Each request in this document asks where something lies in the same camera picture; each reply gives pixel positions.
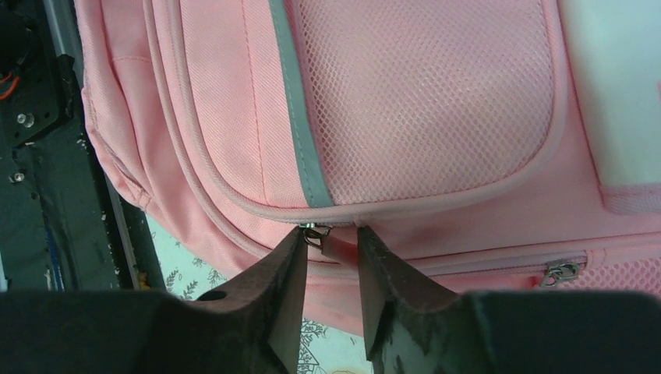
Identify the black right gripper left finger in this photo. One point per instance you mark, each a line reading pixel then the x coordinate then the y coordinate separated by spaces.
pixel 102 332

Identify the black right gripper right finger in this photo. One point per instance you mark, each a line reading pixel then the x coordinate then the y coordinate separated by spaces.
pixel 412 324

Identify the pink student backpack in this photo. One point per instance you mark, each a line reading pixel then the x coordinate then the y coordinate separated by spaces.
pixel 491 144

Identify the floral patterned table mat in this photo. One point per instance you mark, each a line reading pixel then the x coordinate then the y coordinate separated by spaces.
pixel 257 318

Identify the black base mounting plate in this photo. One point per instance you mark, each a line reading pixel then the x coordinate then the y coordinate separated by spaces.
pixel 63 225

